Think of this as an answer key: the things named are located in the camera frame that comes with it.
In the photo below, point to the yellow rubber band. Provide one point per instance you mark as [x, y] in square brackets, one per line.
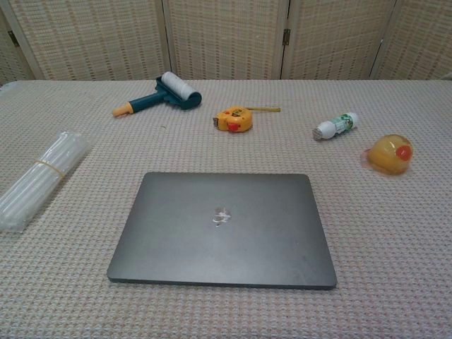
[53, 166]

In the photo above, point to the bundle of clear plastic sticks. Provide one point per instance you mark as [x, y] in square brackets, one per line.
[35, 187]

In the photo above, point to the yellow rubber duck toy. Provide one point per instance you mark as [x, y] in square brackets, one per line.
[386, 157]

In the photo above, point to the teal lint roller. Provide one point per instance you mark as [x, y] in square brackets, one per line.
[176, 90]

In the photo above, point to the yellow tape measure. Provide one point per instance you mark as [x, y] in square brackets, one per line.
[237, 120]

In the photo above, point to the silver laptop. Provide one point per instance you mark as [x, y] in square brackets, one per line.
[222, 247]

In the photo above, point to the beige woven tablecloth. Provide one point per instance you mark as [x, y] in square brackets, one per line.
[247, 318]

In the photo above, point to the woven folding screen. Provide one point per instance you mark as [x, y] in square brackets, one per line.
[226, 35]

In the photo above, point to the small white bottle green label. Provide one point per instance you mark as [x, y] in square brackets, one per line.
[335, 127]

